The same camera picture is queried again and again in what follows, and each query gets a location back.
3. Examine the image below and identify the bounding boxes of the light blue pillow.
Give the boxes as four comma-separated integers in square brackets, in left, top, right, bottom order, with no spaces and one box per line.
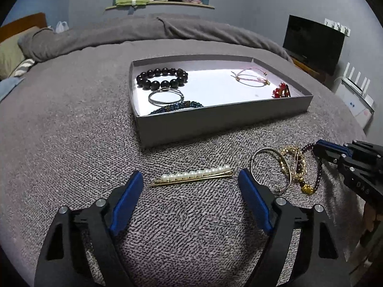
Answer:
[0,76,24,102]

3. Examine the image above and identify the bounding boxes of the thin double silver bangle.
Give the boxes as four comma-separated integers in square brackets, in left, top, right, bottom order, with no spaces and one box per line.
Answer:
[148,88,183,106]

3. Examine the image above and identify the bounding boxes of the white wall hooks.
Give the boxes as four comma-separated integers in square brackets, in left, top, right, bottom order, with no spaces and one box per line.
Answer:
[324,18,351,36]

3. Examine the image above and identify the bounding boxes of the pearl hair pin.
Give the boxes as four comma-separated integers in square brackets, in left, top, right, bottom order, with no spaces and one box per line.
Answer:
[149,164,234,187]

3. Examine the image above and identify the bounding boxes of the gold rhinestone hair clip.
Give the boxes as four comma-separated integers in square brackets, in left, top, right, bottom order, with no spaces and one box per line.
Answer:
[280,145,309,177]

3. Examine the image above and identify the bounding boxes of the wooden window shelf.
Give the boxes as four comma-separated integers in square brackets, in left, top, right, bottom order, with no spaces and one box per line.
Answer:
[104,0,215,11]

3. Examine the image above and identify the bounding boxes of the black television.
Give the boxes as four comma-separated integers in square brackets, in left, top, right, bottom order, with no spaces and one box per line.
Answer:
[283,14,345,76]

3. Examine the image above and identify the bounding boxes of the wooden headboard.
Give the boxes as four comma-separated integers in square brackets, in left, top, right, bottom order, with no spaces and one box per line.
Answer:
[0,12,48,36]

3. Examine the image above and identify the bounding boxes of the striped pillow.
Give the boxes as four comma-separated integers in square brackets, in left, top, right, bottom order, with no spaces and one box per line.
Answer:
[10,58,36,78]

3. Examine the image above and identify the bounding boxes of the red bead hair tie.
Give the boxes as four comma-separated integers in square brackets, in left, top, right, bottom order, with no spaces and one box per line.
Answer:
[272,84,291,99]

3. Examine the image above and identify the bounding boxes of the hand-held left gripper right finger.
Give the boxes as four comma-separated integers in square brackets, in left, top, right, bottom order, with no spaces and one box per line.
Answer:
[238,168,350,287]

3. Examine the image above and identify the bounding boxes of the wooden television stand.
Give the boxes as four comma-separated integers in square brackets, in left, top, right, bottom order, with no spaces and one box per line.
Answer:
[290,57,328,84]

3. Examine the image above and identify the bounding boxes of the white wifi router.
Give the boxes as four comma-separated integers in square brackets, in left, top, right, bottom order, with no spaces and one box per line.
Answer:
[337,81,374,130]

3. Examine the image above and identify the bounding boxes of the grey cardboard box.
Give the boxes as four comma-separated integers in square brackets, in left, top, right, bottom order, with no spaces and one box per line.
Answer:
[129,54,313,150]

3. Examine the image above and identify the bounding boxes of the person's right hand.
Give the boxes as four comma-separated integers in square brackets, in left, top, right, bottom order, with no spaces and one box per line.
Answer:
[366,206,380,232]

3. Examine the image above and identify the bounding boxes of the pink cord bracelet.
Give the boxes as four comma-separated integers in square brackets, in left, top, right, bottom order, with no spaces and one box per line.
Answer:
[230,68,271,87]

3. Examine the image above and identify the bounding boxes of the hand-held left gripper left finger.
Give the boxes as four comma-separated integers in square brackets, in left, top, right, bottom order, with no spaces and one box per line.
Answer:
[34,170,145,287]

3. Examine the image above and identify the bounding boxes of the grey duvet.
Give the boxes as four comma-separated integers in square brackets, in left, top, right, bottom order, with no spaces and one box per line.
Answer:
[18,13,292,63]

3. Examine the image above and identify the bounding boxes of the grey knit bedspread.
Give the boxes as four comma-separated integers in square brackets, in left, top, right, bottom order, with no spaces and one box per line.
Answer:
[0,40,372,287]

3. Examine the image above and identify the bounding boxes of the blue bead bracelet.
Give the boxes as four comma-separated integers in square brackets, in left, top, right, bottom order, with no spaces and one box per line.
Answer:
[150,101,205,115]

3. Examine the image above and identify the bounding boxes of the silver hoop bangle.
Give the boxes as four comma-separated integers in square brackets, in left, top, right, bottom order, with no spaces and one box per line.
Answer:
[251,147,293,192]

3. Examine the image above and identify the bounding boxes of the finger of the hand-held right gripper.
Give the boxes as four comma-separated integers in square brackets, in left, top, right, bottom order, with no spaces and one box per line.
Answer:
[313,148,349,169]
[315,139,354,156]

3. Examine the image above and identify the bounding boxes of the purple bead bracelet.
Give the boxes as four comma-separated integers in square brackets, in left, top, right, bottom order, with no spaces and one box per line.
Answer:
[295,143,325,196]

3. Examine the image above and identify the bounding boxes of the black bead bracelet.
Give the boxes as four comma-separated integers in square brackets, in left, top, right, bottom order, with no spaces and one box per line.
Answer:
[136,68,189,90]

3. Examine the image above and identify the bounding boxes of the olive pillow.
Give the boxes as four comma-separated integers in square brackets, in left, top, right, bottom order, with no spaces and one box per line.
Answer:
[0,26,41,80]

